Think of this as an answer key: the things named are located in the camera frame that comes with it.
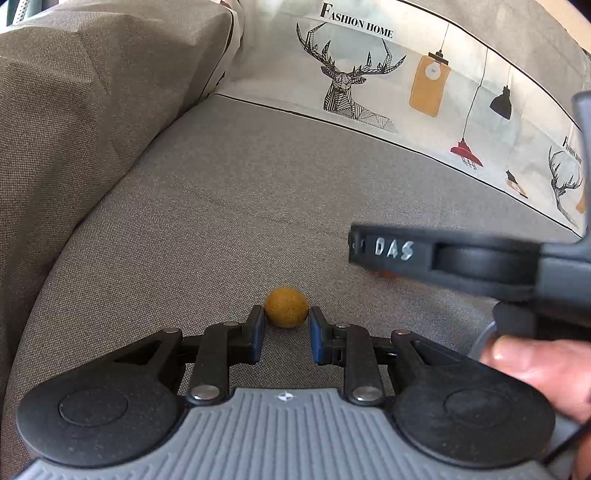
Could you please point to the brown longan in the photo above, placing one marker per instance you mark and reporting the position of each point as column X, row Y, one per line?
column 286, row 307

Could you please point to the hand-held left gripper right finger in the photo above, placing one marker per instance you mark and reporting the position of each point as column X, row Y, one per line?
column 316, row 337

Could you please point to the person's right hand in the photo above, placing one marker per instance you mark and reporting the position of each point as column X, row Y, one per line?
column 540, row 369

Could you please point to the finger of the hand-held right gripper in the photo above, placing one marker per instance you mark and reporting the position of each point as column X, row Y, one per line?
column 392, row 251

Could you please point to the sofa with grey printed cover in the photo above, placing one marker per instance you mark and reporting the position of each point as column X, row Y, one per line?
column 184, row 207

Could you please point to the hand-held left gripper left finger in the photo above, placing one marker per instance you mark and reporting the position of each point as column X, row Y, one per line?
column 256, row 337

